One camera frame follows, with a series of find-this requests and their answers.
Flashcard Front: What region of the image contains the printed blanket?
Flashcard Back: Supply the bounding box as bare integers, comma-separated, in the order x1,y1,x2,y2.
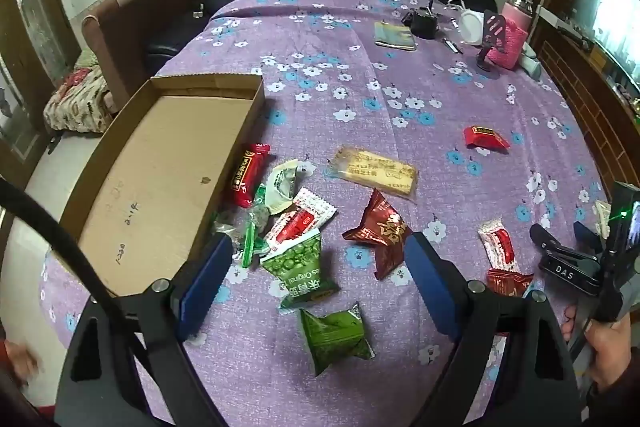
42,67,113,132

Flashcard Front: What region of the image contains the dark red gold-print snack packet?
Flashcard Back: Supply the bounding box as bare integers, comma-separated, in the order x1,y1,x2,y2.
486,267,535,299

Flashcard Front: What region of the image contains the mint green small item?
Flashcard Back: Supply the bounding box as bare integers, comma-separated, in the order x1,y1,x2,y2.
517,44,543,80

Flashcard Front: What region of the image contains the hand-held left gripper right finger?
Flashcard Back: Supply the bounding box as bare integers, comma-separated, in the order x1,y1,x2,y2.
404,232,583,427

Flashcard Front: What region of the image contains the shallow cardboard box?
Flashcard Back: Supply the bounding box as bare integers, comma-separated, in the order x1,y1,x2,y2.
59,73,266,298

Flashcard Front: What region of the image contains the green pea snack packet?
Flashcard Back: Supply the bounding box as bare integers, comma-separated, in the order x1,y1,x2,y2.
260,227,341,315

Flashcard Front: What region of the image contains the person's right forearm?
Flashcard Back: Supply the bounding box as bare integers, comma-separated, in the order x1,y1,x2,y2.
575,357,640,427

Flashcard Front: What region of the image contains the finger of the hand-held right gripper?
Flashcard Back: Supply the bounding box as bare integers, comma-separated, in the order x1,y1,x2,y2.
530,223,601,295
572,221,611,258

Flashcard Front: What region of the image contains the white red-label snack packet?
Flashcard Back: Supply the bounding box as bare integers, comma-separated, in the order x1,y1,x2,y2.
262,188,337,255
477,219,518,273

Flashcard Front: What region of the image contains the black phone stand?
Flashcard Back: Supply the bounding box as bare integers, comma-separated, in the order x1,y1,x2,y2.
475,9,508,72

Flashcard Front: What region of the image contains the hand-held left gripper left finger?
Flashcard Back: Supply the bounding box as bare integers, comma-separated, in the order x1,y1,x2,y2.
55,234,236,427

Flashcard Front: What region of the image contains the long red snack packet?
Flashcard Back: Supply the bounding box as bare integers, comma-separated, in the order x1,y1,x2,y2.
230,143,271,208

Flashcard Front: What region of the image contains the wooden cabinet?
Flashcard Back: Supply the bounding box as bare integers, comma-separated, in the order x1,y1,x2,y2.
525,0,640,208

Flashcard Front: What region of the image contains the small red snack packet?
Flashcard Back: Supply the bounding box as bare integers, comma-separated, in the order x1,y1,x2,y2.
462,125,511,152

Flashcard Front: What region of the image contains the white and green snack packet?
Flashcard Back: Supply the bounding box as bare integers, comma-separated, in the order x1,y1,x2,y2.
262,159,301,215

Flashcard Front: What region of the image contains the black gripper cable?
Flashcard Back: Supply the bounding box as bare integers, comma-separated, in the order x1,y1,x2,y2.
0,177,156,388

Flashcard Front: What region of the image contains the person's right hand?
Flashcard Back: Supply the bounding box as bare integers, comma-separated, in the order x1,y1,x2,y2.
560,304,633,392

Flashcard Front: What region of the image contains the black pouch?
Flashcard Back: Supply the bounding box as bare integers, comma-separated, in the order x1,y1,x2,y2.
402,7,441,40

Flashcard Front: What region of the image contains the brown sofa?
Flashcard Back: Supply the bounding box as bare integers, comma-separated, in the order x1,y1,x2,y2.
81,0,206,115

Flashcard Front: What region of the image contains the yellow biscuit packet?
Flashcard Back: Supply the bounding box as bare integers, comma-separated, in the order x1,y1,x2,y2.
327,146,420,202

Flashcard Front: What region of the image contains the wooden glass-panel door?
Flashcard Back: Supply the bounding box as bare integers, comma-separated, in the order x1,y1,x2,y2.
0,0,83,178

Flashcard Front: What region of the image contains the green notebook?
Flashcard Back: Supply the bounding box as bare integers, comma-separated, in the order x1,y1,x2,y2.
374,22,418,52

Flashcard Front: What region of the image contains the clear green candy wrapper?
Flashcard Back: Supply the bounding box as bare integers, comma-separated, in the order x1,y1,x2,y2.
212,214,271,269
247,184,273,233

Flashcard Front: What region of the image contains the white bowl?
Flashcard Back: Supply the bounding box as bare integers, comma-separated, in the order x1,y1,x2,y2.
457,9,488,45

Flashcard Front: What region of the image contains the plain green snack packet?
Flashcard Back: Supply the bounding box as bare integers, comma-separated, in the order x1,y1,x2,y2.
299,302,376,377

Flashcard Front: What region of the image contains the pink bottle with knitted sleeve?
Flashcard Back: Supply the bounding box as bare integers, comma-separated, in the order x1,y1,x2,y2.
500,0,536,70

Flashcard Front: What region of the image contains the purple floral tablecloth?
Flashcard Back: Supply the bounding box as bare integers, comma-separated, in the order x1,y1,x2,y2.
37,0,613,427

